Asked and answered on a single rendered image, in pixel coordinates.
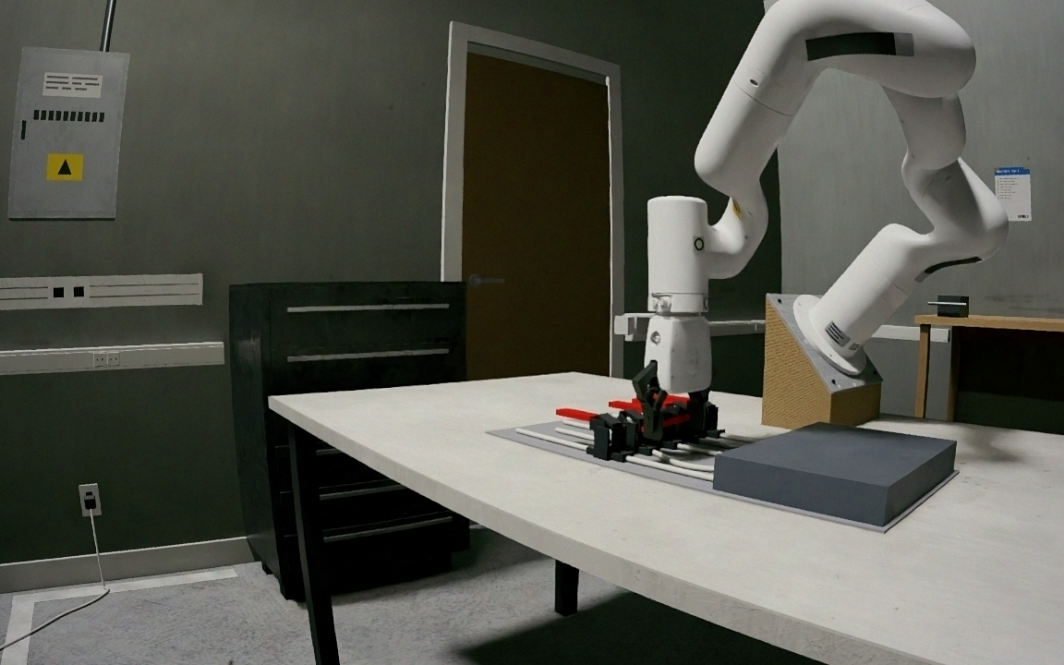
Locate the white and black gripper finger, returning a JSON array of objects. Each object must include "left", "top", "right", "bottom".
[
  {"left": 685, "top": 367, "right": 716, "bottom": 430},
  {"left": 632, "top": 359, "right": 668, "bottom": 440}
]

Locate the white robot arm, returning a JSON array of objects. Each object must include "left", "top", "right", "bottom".
[{"left": 647, "top": 0, "right": 1009, "bottom": 375}]

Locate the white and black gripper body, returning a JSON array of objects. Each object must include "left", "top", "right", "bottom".
[{"left": 645, "top": 315, "right": 711, "bottom": 394}]

